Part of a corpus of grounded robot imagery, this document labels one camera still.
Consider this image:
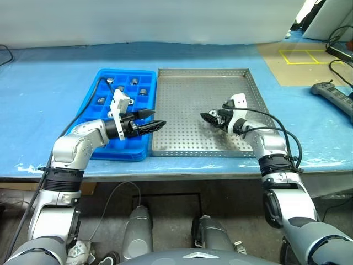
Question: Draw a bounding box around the small white leaning board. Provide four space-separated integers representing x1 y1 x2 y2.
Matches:
302 0 353 42

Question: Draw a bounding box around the black and white shoe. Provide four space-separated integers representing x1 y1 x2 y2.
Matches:
98 250 121 265

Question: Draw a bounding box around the thin grey cable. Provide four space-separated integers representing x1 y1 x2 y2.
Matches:
89 181 141 241

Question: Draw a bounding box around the black looped power cable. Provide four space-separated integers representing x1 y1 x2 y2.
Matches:
0 44 14 67

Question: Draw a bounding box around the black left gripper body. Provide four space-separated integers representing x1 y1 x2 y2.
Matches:
120 113 141 139

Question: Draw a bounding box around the grey left robot leg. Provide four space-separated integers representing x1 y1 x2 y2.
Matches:
121 205 154 262

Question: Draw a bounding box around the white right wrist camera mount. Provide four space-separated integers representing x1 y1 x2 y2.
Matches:
222 93 248 135

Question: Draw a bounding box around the black bulky object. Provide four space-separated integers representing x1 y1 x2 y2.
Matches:
291 0 326 33

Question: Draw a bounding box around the grey robot torso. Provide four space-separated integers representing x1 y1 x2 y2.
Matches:
115 247 276 265

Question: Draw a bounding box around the brown cardboard mat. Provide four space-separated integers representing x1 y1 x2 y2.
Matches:
256 41 353 87

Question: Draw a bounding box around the white patterned bundle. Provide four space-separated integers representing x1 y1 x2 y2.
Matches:
67 240 92 263

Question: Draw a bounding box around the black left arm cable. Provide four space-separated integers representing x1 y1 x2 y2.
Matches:
4 78 115 260

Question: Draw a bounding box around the grey handheld controller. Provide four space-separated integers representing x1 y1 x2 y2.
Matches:
310 79 353 122

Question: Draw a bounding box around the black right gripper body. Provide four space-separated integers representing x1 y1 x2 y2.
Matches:
220 111 236 134

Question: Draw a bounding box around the blue compartment tray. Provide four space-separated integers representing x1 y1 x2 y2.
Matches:
66 68 158 162

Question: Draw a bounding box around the perforated metal tray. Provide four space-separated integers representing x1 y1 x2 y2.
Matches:
152 68 272 158

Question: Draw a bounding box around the grey robot leg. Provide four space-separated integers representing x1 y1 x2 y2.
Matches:
191 215 235 252
121 205 154 262

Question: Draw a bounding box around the black floor mat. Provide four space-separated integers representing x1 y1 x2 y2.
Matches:
132 193 202 219

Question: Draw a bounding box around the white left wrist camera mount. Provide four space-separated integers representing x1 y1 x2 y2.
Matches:
107 89 132 141

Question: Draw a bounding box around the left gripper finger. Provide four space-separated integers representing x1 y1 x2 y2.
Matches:
133 109 157 121
136 119 168 137

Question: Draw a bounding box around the black flat device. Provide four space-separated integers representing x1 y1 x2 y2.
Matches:
325 41 353 63

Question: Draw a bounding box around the blue table cover sheet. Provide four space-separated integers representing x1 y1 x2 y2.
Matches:
0 38 353 177

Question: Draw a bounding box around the large white backdrop board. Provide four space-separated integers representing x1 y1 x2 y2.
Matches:
0 0 314 49

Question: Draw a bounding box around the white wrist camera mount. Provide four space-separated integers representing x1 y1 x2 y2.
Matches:
222 93 248 135
107 89 132 141

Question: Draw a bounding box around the black curved cable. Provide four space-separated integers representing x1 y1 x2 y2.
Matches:
329 59 353 89

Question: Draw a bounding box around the grey right robot leg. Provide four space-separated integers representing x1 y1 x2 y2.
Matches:
191 215 235 252

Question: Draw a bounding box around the brown cardboard piece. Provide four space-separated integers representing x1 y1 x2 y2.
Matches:
79 182 97 195

